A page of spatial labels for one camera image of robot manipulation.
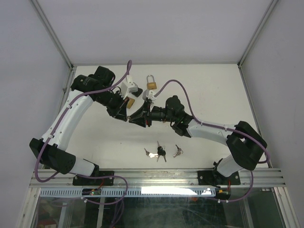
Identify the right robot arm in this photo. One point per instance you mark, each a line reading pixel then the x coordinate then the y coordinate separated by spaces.
pixel 246 146

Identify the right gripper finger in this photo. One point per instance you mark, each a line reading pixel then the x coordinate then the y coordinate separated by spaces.
pixel 139 121
pixel 140 112

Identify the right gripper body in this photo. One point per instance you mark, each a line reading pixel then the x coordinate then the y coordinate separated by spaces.
pixel 148 115

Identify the medium brass padlock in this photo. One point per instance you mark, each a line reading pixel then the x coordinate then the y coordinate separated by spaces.
pixel 130 103

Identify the black headed key set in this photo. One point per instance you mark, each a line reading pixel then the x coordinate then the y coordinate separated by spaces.
pixel 161 152

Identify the silver key set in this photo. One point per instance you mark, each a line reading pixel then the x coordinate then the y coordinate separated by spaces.
pixel 179 151
pixel 150 154

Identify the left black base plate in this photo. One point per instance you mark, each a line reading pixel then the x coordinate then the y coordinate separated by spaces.
pixel 106 178

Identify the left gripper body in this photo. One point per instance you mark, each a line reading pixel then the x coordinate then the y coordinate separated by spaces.
pixel 114 101

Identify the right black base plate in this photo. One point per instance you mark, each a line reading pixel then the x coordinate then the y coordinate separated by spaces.
pixel 209 177

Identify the black padlock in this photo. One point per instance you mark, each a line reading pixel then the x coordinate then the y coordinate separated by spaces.
pixel 138 92

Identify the white slotted cable duct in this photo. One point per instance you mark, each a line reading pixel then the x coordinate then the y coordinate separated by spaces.
pixel 130 192

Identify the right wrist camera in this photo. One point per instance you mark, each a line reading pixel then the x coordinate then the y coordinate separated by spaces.
pixel 149 94

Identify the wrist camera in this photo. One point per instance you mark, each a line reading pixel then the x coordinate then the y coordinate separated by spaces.
pixel 128 86
pixel 149 94

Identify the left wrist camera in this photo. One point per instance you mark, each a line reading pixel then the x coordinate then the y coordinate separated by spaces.
pixel 128 86

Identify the right silver key set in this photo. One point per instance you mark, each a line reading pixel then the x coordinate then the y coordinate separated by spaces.
pixel 179 151

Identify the tall brass padlock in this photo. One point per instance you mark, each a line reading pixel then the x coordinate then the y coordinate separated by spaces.
pixel 151 83

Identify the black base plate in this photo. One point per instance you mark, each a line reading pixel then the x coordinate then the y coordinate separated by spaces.
pixel 106 178
pixel 209 177

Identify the aluminium mounting rail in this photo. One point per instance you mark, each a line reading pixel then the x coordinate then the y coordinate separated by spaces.
pixel 263 178

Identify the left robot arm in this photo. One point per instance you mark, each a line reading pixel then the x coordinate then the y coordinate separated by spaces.
pixel 50 148

